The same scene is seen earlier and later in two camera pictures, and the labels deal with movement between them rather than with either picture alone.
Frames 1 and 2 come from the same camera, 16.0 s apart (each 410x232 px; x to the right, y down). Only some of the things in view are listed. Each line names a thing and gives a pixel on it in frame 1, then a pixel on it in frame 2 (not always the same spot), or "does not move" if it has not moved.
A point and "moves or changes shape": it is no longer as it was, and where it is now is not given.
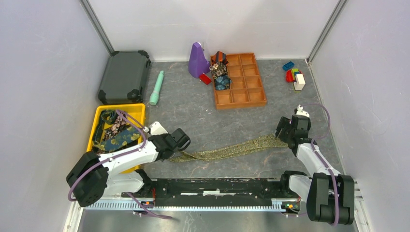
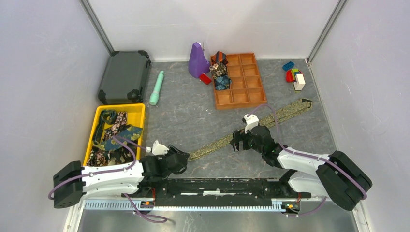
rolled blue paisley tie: x=222 y=82 does not move
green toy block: x=294 y=70 does not move
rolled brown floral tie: x=218 y=69 does not move
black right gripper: x=284 y=123 -> x=238 y=136
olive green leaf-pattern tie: x=269 y=141 moves or changes shape
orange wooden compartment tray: x=246 y=90 does not move
